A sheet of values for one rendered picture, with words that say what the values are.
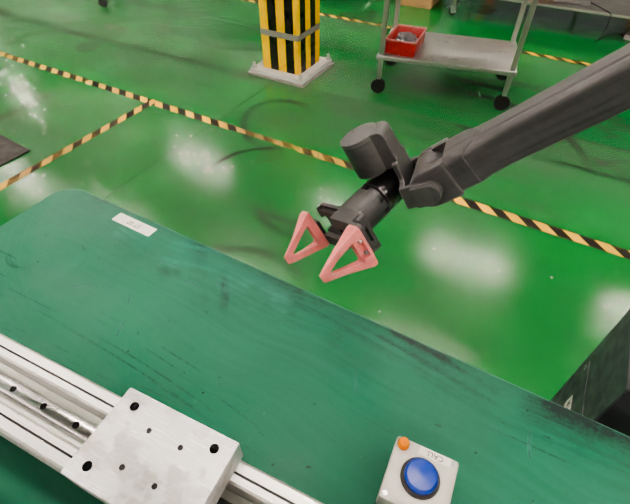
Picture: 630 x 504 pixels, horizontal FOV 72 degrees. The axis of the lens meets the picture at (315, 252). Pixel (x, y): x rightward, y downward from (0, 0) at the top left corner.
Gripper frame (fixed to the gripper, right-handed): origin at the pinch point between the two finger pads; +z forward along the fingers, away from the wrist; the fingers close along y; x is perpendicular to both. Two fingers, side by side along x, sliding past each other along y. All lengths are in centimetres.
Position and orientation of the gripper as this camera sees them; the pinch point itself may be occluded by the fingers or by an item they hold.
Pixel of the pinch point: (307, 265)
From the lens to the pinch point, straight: 60.7
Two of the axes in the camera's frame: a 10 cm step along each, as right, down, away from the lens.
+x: 4.8, 7.0, 5.2
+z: -6.9, 6.7, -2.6
